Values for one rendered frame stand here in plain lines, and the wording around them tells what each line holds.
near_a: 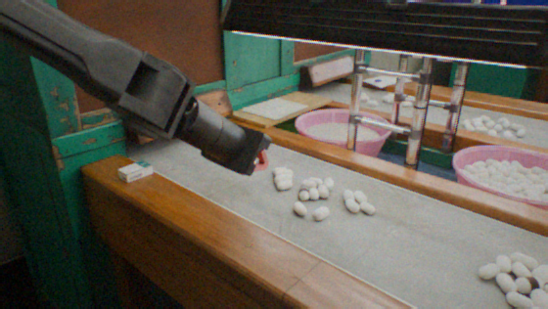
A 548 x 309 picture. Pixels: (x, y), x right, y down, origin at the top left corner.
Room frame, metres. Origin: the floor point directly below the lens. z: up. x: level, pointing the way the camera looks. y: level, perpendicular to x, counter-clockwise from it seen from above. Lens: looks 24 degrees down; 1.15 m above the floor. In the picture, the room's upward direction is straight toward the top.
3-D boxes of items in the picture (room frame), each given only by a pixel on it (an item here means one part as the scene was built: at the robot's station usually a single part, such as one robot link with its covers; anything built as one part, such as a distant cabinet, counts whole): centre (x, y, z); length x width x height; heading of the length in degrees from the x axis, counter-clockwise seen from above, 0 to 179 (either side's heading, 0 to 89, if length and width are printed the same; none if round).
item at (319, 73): (1.48, -0.22, 0.83); 0.30 x 0.06 x 0.07; 139
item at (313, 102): (1.19, -0.04, 0.77); 0.33 x 0.15 x 0.01; 139
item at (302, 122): (1.04, -0.20, 0.72); 0.27 x 0.27 x 0.10
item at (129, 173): (0.74, 0.28, 0.77); 0.06 x 0.04 x 0.02; 139
